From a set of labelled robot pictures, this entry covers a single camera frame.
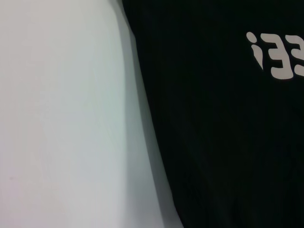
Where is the black shirt with FREE print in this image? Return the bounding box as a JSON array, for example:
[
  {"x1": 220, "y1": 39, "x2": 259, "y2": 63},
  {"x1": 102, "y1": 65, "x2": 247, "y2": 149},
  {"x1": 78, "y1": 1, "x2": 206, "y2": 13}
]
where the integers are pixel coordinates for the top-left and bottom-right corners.
[{"x1": 120, "y1": 0, "x2": 304, "y2": 228}]

